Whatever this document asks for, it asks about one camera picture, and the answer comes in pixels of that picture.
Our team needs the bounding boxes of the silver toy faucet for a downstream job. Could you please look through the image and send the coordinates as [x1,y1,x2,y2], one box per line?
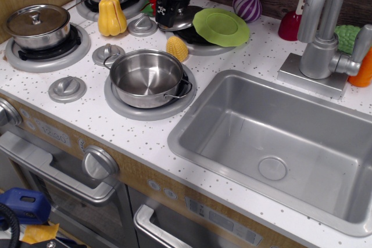
[277,0,371,100]

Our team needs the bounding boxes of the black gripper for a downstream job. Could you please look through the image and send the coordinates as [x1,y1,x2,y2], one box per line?
[155,0,190,26]

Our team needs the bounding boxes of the grey toy sink basin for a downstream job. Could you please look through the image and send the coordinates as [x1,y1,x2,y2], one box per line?
[168,70,371,237]

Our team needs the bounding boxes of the green toy vegetable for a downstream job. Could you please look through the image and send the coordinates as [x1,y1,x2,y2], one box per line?
[335,25,361,55]

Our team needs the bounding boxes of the purple toy onion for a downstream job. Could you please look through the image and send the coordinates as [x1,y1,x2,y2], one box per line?
[232,0,262,23]

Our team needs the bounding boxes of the front left stove burner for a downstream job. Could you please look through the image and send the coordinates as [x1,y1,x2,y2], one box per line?
[5,24,90,73]

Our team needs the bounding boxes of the yellow tape piece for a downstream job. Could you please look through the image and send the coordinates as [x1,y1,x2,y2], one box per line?
[22,224,59,244]

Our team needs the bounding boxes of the grey stove knob back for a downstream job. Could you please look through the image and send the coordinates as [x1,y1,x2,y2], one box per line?
[127,15,158,37]

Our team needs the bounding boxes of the steel pot lid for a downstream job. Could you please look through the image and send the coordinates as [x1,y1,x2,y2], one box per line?
[158,6,203,31]

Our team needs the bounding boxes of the yellow toy corn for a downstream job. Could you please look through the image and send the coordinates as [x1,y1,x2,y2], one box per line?
[166,36,188,62]

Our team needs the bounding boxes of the red green toy pepper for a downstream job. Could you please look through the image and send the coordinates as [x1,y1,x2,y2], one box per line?
[141,0,156,17]

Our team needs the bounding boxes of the silver dishwasher door handle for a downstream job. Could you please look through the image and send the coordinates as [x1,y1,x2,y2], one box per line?
[133,204,201,247]

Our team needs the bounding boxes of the silver oven door handle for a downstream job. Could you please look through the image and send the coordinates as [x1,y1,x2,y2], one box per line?
[1,132,116,206]

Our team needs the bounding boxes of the silver oven dial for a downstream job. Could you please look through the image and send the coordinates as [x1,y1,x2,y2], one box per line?
[81,145,119,180]

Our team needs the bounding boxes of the green plastic plate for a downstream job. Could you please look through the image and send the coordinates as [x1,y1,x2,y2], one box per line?
[192,8,251,47]

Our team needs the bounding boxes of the open steel pan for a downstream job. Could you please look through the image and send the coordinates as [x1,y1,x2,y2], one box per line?
[103,49,193,109]

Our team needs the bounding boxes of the silver left edge dial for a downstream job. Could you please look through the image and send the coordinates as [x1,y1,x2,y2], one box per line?
[0,98,23,127]

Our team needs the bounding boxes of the grey stove knob front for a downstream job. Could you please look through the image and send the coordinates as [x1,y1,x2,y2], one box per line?
[48,76,87,103]

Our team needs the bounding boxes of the orange toy carrot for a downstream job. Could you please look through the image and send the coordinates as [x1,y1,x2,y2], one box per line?
[348,49,372,87]

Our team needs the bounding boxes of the lidded steel pot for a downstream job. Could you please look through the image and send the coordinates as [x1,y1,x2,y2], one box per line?
[5,4,70,50]

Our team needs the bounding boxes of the yellow toy squash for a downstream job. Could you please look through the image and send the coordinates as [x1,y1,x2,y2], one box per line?
[98,0,127,36]

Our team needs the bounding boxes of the grey stove knob middle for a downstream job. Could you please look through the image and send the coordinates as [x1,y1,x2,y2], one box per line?
[92,44,125,67]

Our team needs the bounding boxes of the back right stove burner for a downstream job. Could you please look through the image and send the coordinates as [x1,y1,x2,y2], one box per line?
[164,26,236,56]

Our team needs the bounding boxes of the grey stove knob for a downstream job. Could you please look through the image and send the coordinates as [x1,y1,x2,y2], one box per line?
[127,15,158,37]
[92,44,125,67]
[48,76,87,103]

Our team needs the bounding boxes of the red toy cup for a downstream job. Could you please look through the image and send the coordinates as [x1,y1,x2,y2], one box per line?
[278,10,302,41]

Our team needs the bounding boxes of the blue clamp tool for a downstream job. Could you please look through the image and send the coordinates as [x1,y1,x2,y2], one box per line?
[1,188,51,225]

